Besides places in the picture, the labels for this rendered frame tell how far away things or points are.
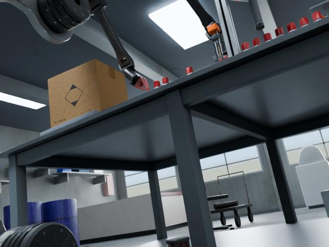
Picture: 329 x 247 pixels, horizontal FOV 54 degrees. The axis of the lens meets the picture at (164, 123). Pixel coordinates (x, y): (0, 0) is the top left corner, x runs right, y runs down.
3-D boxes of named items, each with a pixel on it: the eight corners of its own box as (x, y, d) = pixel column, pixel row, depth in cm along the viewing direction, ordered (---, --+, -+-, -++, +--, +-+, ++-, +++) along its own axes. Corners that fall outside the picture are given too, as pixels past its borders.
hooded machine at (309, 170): (306, 209, 716) (290, 148, 754) (308, 208, 772) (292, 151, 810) (342, 204, 687) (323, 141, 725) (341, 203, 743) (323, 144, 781)
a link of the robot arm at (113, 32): (83, 4, 182) (98, -6, 177) (88, 4, 187) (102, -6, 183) (120, 72, 189) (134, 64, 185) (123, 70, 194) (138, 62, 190)
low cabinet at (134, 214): (122, 234, 1046) (118, 205, 1072) (193, 224, 941) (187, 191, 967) (78, 245, 867) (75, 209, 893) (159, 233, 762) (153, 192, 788)
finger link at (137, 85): (155, 86, 180) (145, 78, 184) (148, 83, 174) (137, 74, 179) (149, 96, 181) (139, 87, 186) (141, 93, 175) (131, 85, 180)
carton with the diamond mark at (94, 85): (131, 123, 160) (125, 74, 167) (102, 113, 139) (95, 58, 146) (84, 138, 172) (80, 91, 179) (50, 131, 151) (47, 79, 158)
